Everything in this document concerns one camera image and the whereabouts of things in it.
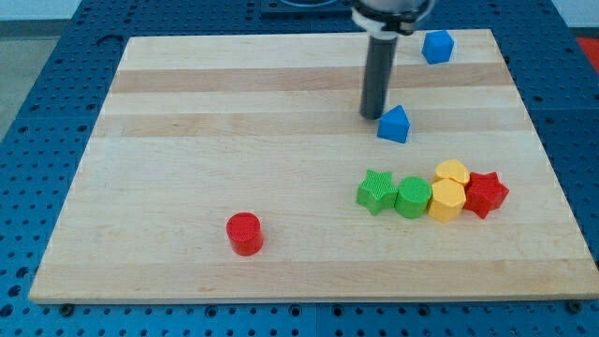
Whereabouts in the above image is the silver and white tool mount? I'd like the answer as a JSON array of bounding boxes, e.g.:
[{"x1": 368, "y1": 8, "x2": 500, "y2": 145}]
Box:
[{"x1": 351, "y1": 0, "x2": 435, "y2": 39}]

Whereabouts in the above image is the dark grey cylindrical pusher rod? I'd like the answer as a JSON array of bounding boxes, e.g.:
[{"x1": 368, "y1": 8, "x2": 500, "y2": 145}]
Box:
[{"x1": 359, "y1": 37, "x2": 398, "y2": 120}]

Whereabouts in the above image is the blue triangle block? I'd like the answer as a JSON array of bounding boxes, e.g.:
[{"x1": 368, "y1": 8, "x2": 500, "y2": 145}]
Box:
[{"x1": 377, "y1": 105, "x2": 411, "y2": 143}]

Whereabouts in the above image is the blue cube block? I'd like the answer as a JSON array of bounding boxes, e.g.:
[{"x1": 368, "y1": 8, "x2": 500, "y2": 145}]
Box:
[{"x1": 421, "y1": 30, "x2": 454, "y2": 65}]

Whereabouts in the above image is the green star block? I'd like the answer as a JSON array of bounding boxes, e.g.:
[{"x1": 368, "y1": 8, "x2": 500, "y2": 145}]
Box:
[{"x1": 357, "y1": 169, "x2": 398, "y2": 216}]

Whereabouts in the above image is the yellow heart block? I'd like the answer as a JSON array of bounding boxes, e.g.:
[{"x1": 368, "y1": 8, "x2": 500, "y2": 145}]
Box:
[{"x1": 432, "y1": 159, "x2": 470, "y2": 186}]

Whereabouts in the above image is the green cylinder block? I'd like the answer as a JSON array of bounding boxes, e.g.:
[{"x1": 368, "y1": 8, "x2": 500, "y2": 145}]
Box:
[{"x1": 394, "y1": 176, "x2": 432, "y2": 219}]

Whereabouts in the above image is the yellow hexagon block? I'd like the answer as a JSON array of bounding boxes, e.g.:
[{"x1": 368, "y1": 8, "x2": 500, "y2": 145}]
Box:
[{"x1": 428, "y1": 179, "x2": 466, "y2": 222}]

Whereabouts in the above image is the red star block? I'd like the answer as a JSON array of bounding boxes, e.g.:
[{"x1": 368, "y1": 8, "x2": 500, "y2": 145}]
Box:
[{"x1": 463, "y1": 172, "x2": 509, "y2": 219}]

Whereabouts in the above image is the light wooden board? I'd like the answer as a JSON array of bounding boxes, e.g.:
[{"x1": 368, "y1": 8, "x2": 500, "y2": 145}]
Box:
[{"x1": 29, "y1": 29, "x2": 598, "y2": 304}]

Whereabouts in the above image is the red cylinder block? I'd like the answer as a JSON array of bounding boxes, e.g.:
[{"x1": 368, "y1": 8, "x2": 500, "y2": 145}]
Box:
[{"x1": 226, "y1": 212, "x2": 264, "y2": 256}]

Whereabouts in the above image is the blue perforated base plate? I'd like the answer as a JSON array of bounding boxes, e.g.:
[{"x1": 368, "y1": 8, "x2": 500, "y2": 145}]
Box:
[{"x1": 1, "y1": 1, "x2": 598, "y2": 336}]

